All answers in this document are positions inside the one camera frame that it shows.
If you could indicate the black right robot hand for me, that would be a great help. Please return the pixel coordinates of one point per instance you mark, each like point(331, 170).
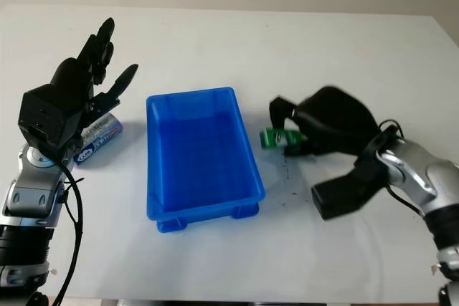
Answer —
point(330, 123)

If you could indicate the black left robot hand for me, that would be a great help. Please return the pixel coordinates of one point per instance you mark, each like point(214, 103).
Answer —
point(75, 73)

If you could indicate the green toothpaste box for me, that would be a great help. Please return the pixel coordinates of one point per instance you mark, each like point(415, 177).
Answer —
point(278, 138)

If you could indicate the blue silver toothpaste box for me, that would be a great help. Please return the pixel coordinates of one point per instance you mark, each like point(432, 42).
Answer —
point(100, 137)

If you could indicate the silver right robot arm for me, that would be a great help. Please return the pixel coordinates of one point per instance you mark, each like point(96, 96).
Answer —
point(430, 184)

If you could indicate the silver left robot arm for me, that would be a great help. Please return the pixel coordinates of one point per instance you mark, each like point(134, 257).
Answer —
point(25, 195)

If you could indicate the blue plastic tray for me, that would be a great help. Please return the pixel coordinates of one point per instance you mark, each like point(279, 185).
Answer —
point(204, 159)

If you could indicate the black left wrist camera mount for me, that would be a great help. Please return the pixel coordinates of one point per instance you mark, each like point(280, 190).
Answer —
point(50, 116)

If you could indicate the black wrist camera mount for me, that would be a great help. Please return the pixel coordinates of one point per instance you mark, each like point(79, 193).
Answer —
point(344, 191)
point(50, 116)

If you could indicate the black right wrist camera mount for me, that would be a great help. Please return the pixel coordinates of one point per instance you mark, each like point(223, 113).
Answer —
point(344, 191)

